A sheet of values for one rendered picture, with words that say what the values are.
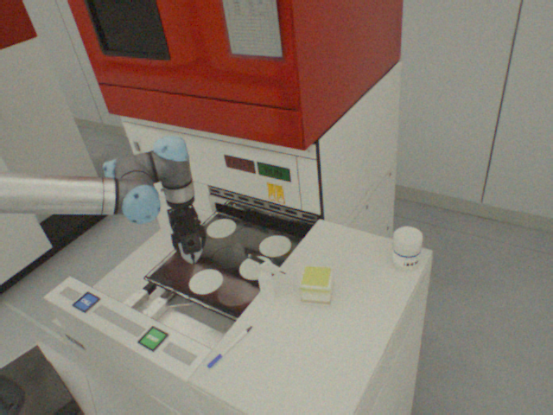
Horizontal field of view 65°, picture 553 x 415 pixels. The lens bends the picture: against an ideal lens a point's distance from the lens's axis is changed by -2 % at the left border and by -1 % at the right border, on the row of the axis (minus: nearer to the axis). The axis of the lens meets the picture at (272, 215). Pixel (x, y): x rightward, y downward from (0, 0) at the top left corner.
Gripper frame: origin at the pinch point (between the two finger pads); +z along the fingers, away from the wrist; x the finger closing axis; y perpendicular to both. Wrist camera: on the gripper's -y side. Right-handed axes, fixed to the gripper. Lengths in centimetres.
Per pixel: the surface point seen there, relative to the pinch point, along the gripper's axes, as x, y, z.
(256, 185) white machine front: -27.3, 22.5, -4.1
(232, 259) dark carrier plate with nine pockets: -12.5, 7.2, 10.1
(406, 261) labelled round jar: -49, -28, -4
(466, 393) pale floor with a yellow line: -98, -25, 92
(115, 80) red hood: 7, 59, -33
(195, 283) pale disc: 0.2, 3.0, 11.0
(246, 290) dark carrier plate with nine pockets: -12.2, -6.9, 9.9
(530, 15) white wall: -179, 61, -33
